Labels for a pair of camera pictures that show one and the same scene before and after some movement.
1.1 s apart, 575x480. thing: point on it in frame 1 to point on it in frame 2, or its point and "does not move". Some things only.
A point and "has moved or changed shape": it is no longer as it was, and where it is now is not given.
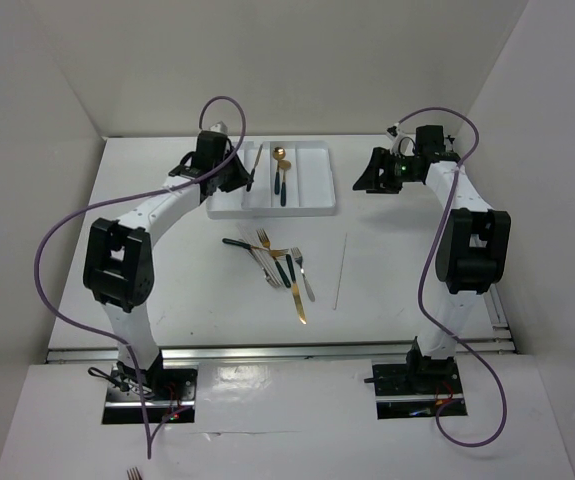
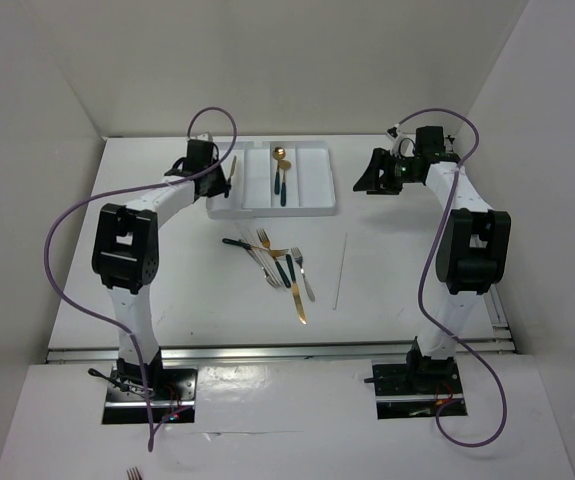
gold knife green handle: (253, 171) has moved or changed shape
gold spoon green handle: (284, 165) does not move
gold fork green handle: (266, 242) does not move
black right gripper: (381, 158) does not move
